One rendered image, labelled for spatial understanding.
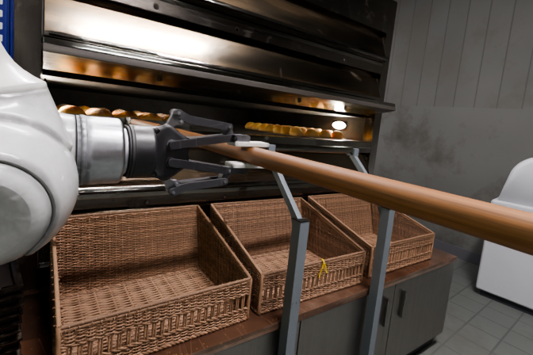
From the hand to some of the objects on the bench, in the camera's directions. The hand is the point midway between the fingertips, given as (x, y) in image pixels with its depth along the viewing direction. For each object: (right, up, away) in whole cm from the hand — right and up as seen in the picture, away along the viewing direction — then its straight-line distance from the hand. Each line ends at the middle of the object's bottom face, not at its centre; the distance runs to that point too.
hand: (247, 154), depth 55 cm
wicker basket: (-39, -52, +54) cm, 85 cm away
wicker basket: (+10, -54, +89) cm, 104 cm away
